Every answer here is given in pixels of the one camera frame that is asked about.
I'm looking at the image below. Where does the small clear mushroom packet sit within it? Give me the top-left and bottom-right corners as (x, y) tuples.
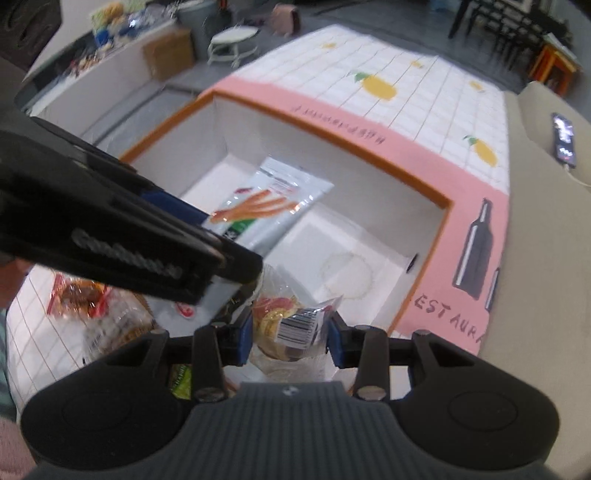
(252, 265), (342, 362)

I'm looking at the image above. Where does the white breadstick snack bag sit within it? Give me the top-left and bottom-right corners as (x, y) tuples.
(204, 157), (334, 257)

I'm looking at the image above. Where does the red braised meat packet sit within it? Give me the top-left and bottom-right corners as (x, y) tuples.
(47, 273), (110, 320)

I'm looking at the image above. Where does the green snack packet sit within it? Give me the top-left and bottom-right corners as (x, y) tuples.
(169, 364), (192, 400)

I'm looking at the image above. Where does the orange cardboard box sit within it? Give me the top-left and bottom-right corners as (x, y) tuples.
(122, 92), (450, 331)

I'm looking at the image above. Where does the white tv cabinet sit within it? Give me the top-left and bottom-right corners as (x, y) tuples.
(16, 18), (184, 135)

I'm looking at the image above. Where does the clear white candy packet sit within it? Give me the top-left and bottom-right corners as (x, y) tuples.
(83, 289), (155, 363)

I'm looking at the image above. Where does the brown cardboard box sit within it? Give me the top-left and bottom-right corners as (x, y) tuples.
(142, 29), (195, 82)

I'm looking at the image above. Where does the white rolling stool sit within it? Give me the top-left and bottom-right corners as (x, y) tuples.
(207, 26), (259, 69)

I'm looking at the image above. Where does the grey plant pot bin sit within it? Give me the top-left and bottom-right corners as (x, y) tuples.
(176, 0), (218, 61)

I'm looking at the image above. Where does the beige sofa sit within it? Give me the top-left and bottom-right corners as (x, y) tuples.
(481, 82), (590, 479)

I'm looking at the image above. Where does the checkered pink white tablecloth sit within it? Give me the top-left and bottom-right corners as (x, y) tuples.
(6, 23), (512, 411)

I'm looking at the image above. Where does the black smartphone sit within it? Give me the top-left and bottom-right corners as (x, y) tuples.
(552, 113), (577, 168)

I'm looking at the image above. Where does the orange stool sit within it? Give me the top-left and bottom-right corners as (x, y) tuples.
(528, 43), (581, 98)

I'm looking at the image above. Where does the dark dining table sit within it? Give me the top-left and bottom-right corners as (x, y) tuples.
(448, 0), (573, 69)

